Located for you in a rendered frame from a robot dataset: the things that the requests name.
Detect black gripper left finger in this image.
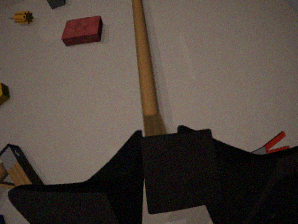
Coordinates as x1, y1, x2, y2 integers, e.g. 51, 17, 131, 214
8, 131, 145, 224

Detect red-handled pliers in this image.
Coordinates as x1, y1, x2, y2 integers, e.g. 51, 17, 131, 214
250, 131, 290, 155

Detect yellow rectangular block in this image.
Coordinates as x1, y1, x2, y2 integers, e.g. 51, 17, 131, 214
0, 83, 9, 105

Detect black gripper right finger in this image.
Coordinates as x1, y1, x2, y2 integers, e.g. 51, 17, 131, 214
205, 137, 298, 224

